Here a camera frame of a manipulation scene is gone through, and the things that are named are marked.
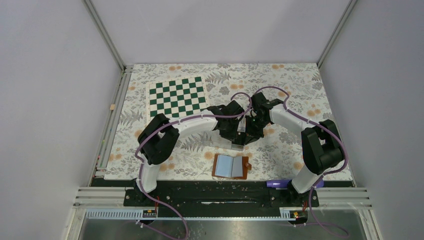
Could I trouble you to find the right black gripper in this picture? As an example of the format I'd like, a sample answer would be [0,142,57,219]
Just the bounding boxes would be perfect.
[242,115,269,146]

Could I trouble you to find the clear plastic box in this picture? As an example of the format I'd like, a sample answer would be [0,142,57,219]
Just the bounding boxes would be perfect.
[211,117,246,151]

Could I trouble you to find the brown leather card holder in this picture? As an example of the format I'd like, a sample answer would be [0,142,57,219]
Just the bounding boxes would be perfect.
[211,154,252,180]

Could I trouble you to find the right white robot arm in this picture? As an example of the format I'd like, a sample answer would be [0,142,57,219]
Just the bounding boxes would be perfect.
[243,91,348,206]

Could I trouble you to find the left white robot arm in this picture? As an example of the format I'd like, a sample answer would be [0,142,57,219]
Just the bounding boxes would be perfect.
[134,100,251,206]

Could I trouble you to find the floral tablecloth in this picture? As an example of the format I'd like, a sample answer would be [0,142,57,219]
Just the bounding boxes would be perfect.
[104,63,333,181]

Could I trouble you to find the purple marker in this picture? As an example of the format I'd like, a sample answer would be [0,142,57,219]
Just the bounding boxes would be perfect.
[266,179,292,189]

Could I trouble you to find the green white chessboard mat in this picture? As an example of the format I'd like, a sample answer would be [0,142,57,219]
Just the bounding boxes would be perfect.
[145,75,210,122]

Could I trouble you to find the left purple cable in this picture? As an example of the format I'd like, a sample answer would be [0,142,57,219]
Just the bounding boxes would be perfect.
[134,92,253,240]

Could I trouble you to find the purple cable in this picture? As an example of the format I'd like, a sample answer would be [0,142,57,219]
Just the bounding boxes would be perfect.
[134,92,253,240]
[253,86,351,239]

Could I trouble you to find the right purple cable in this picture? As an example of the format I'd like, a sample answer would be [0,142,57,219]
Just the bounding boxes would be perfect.
[253,86,351,239]

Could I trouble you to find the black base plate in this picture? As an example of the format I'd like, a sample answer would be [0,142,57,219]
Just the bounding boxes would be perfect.
[90,177,355,219]

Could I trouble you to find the aluminium frame rail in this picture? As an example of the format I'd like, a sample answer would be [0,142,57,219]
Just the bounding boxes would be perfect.
[62,65,134,240]

